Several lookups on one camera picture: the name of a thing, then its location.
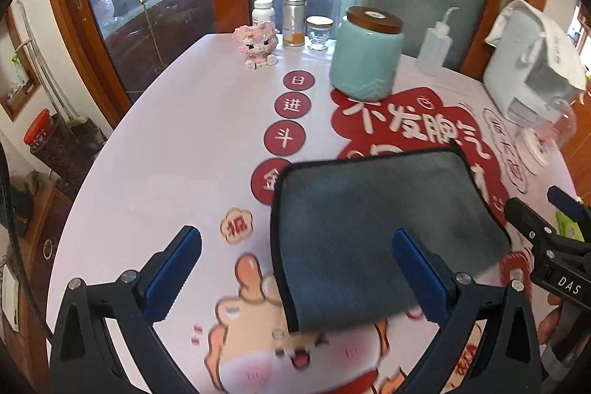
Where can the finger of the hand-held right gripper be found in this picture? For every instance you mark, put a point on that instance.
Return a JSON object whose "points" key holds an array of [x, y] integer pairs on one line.
{"points": [[565, 200], [526, 216]]}

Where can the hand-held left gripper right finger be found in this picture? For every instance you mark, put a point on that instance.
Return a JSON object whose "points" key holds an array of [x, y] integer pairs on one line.
{"points": [[418, 269]]}

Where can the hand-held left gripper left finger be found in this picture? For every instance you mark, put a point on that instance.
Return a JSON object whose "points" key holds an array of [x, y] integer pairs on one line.
{"points": [[173, 267]]}

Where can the grey towel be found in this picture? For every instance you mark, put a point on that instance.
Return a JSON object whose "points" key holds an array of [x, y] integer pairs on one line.
{"points": [[383, 228]]}

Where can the person's right hand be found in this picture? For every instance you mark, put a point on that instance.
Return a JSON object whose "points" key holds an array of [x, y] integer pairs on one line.
{"points": [[548, 322]]}

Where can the green packet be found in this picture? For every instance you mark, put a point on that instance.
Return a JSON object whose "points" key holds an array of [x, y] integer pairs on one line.
{"points": [[570, 227]]}

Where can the clear glass cup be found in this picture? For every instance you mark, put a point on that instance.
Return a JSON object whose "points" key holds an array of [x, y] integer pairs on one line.
{"points": [[551, 131]]}

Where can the white water dispenser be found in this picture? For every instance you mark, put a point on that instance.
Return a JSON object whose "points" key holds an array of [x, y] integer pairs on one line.
{"points": [[521, 71]]}

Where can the dark stone side cabinet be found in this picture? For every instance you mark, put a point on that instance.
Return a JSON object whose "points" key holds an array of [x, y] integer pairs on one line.
{"points": [[69, 149]]}

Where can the red lidded jar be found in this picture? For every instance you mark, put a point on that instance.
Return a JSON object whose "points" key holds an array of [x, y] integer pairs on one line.
{"points": [[40, 131]]}

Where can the clear squeeze wash bottle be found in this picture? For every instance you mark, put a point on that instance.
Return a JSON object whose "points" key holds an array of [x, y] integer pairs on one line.
{"points": [[434, 45]]}

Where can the teal ceramic jar wooden lid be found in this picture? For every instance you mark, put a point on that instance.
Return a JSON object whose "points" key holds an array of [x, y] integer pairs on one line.
{"points": [[367, 52]]}

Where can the pink block toy figure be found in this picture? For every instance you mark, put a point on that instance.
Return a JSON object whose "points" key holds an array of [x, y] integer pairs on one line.
{"points": [[256, 44]]}

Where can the small glass jar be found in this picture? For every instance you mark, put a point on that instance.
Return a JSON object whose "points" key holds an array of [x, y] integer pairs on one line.
{"points": [[319, 34]]}

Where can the white pill bottle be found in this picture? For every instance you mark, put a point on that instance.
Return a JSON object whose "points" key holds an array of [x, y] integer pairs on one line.
{"points": [[263, 13]]}

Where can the silver orange tin can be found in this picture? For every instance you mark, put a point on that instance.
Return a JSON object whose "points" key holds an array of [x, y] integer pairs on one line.
{"points": [[294, 22]]}

